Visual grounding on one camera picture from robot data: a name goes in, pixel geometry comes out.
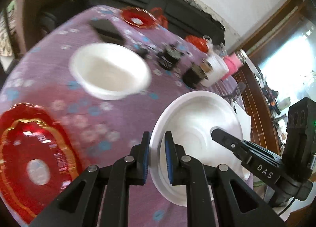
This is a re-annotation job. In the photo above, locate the white bowl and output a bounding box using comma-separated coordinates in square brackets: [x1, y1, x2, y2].
[69, 43, 151, 101]
[150, 91, 251, 207]

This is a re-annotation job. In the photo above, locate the large red gold-rimmed plate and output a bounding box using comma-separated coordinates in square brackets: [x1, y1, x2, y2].
[1, 103, 83, 224]

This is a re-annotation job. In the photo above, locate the purple floral tablecloth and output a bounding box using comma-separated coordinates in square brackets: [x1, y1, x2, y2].
[1, 5, 205, 167]

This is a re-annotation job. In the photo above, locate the white plastic jar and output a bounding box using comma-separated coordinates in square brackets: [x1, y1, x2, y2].
[200, 54, 229, 87]

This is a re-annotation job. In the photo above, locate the pink cloth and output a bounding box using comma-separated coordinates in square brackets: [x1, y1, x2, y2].
[221, 52, 245, 81]

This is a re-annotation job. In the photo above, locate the black motor with cork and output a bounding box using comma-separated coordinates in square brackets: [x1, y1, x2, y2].
[182, 60, 213, 89]

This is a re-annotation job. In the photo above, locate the orange red bag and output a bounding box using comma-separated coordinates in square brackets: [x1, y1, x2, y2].
[185, 35, 208, 53]

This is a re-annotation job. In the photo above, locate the black electric motor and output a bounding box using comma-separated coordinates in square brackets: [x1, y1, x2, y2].
[157, 44, 184, 71]

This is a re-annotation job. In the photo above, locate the red plastic bag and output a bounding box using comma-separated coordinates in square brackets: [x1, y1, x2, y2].
[150, 7, 168, 29]

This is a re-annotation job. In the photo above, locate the small red plate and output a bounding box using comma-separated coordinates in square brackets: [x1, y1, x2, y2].
[120, 7, 157, 29]

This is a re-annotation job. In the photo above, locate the black leather sofa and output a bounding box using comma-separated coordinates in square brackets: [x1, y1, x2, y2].
[85, 0, 225, 45]

